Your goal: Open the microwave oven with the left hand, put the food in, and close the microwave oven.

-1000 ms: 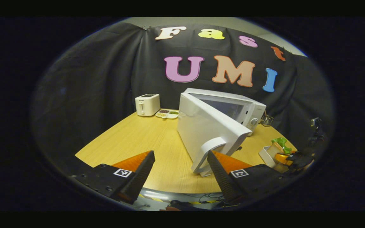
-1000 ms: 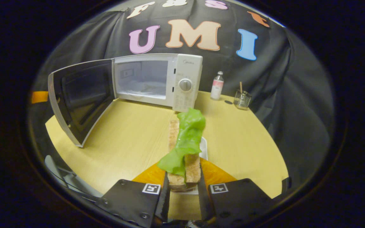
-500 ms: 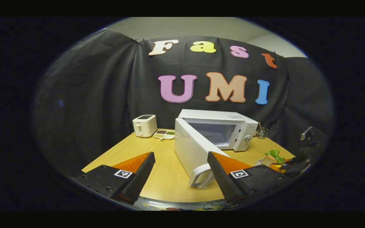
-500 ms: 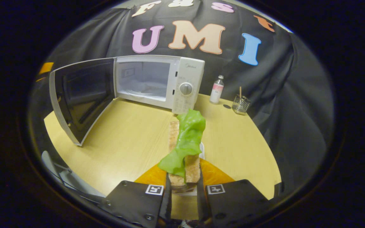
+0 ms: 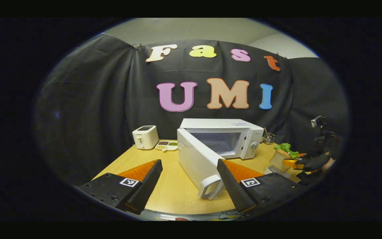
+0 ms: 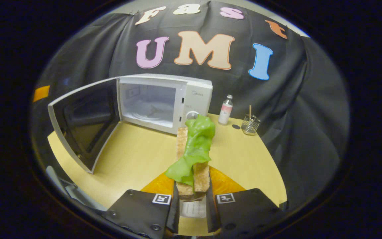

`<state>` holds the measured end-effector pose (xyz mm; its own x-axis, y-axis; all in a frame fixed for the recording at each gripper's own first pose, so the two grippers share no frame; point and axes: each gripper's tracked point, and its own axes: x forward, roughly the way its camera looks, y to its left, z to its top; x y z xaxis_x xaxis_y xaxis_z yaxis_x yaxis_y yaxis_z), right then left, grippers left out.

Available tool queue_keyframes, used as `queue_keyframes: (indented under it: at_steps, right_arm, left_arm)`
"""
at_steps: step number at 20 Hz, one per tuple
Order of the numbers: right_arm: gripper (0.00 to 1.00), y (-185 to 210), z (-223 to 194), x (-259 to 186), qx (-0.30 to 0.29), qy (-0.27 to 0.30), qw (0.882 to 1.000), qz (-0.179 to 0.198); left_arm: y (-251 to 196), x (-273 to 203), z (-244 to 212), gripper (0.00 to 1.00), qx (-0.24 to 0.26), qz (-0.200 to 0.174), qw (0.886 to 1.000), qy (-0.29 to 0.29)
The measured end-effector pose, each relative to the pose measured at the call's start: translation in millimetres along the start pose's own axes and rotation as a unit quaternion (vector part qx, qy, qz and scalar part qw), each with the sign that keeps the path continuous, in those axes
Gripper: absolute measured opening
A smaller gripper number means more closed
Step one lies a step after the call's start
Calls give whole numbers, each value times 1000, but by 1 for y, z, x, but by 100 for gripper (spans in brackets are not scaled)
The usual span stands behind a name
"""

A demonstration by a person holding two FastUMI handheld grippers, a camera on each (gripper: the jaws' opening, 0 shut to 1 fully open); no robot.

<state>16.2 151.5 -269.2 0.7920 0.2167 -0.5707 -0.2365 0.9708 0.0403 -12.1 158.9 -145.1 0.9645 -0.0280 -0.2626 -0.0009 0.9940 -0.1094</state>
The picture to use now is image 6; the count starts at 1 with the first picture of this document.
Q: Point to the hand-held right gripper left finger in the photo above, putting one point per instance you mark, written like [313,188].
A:
[138,212]

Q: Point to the white microwave oven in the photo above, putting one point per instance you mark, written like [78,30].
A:
[197,96]

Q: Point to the sandwich with green lettuce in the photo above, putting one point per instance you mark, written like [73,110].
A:
[197,142]

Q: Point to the small black disc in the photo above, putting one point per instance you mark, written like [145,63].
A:
[236,126]

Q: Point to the clear bottle with pink label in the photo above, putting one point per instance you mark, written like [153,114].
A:
[225,113]

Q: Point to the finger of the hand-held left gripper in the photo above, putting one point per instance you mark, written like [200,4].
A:
[41,93]

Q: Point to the white rectangular tray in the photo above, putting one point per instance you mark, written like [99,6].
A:
[193,209]

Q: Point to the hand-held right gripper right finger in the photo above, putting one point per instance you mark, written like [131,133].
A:
[244,212]

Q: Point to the glass holder with wooden stick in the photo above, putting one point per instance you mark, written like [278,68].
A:
[250,126]

